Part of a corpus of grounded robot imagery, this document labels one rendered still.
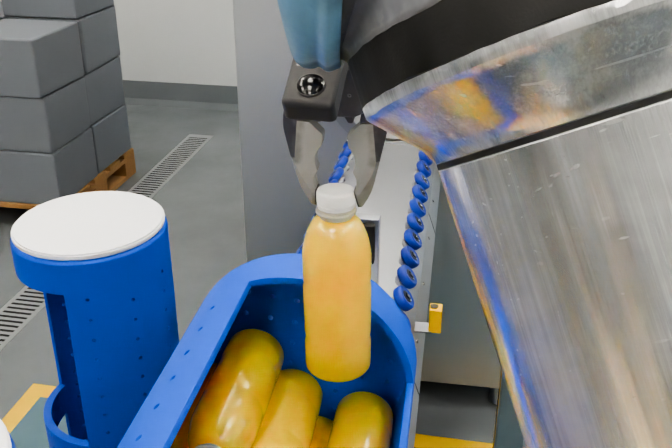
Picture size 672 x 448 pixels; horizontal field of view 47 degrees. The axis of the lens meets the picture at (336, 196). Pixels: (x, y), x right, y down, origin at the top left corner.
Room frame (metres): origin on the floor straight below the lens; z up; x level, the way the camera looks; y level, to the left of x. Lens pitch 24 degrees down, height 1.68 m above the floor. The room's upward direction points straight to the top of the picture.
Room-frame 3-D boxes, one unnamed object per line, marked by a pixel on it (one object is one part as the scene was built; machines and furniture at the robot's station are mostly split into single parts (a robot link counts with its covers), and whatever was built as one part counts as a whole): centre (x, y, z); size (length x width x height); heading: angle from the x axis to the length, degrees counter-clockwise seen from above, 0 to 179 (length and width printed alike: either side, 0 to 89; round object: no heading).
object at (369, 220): (1.23, -0.03, 1.00); 0.10 x 0.04 x 0.15; 81
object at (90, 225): (1.32, 0.46, 1.03); 0.28 x 0.28 x 0.01
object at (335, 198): (0.71, 0.00, 1.35); 0.04 x 0.04 x 0.02
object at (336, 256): (0.71, 0.00, 1.25); 0.07 x 0.07 x 0.19
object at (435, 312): (1.16, -0.15, 0.92); 0.08 x 0.03 x 0.05; 81
